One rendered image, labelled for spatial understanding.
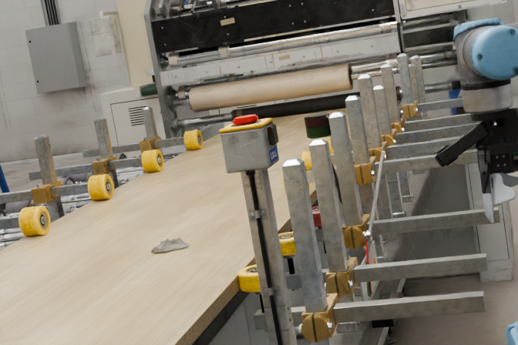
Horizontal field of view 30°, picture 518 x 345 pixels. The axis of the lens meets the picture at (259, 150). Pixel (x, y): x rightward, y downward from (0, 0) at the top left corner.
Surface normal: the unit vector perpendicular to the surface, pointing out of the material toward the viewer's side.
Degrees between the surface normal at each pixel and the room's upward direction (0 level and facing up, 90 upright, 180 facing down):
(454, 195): 90
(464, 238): 90
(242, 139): 90
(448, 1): 90
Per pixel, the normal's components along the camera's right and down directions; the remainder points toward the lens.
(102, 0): -0.29, 0.18
